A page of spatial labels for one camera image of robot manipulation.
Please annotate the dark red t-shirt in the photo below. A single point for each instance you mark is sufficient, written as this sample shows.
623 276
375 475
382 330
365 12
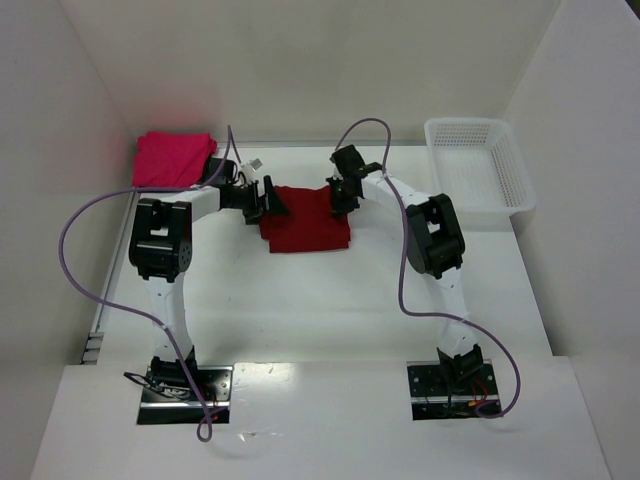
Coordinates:
310 225

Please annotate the folded pink t-shirt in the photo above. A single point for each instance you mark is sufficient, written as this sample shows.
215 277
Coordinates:
171 160

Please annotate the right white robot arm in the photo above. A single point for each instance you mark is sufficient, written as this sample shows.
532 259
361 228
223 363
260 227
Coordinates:
433 246

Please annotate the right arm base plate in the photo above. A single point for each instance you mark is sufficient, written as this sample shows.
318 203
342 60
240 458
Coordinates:
432 399

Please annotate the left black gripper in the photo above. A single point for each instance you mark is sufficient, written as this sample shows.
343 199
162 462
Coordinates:
255 201

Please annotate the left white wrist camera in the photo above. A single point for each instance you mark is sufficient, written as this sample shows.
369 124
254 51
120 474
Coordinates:
249 170

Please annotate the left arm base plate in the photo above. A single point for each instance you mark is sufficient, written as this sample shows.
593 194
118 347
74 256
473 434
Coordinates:
169 400

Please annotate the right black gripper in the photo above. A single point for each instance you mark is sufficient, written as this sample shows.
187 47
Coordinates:
345 193

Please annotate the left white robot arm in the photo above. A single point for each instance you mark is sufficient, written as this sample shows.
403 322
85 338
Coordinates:
161 250

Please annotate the white plastic basket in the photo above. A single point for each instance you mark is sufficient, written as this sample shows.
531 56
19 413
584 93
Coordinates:
477 162

